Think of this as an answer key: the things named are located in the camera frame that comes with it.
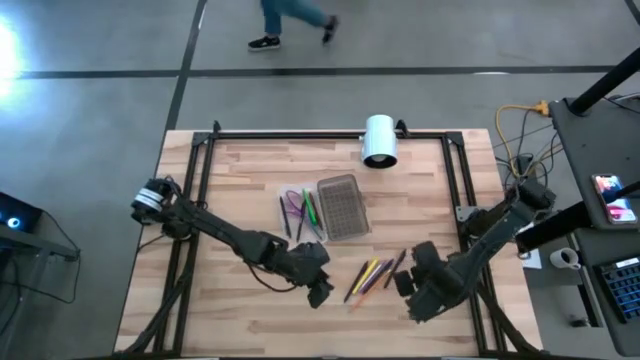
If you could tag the green marker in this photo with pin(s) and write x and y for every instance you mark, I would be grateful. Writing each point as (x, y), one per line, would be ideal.
(309, 204)

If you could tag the black keyboard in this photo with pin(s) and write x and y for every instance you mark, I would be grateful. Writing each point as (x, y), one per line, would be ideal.
(622, 290)

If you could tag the black stand pole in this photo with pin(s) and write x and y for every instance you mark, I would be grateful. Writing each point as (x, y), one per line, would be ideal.
(555, 227)
(600, 87)

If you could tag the translucent white supply box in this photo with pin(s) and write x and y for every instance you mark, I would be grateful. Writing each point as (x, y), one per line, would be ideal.
(290, 192)

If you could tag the black table frame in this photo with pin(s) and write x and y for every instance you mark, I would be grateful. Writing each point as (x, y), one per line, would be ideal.
(275, 135)

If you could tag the black device with blue light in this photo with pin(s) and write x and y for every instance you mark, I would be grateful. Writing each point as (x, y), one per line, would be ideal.
(20, 215)

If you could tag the black pen with white print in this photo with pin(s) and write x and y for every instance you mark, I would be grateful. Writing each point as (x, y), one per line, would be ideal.
(285, 217)

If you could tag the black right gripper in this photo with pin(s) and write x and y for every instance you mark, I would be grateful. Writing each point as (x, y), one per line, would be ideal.
(432, 285)

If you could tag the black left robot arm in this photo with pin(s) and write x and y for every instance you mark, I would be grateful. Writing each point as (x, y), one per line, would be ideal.
(215, 227)

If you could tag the yellow highlighter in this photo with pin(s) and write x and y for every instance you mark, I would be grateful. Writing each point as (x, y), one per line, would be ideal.
(366, 276)

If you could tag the white paper sheet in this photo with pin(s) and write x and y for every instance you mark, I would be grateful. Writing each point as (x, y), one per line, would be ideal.
(534, 260)

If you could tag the brown pen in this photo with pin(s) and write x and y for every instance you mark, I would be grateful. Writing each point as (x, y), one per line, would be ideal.
(316, 211)

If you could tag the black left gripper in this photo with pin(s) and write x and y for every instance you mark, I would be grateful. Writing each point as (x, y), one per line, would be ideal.
(305, 262)

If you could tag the white mug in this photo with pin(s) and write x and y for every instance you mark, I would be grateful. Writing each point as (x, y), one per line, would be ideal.
(562, 259)

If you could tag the translucent grey box lid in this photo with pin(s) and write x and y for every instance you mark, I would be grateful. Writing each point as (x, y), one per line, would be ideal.
(345, 207)

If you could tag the grey metal bracket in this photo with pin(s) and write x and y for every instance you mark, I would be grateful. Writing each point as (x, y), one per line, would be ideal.
(464, 212)

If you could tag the orange pencil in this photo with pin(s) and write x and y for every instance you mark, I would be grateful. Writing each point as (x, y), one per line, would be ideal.
(367, 296)

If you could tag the clear purple pen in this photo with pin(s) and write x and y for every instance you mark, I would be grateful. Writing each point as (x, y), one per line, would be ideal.
(374, 276)

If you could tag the smartphone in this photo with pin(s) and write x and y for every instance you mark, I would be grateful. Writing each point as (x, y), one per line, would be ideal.
(612, 200)

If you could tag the person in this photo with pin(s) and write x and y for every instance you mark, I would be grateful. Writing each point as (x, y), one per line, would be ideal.
(280, 15)

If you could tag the grey side cart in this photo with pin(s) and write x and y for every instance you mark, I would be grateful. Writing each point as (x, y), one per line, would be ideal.
(585, 150)

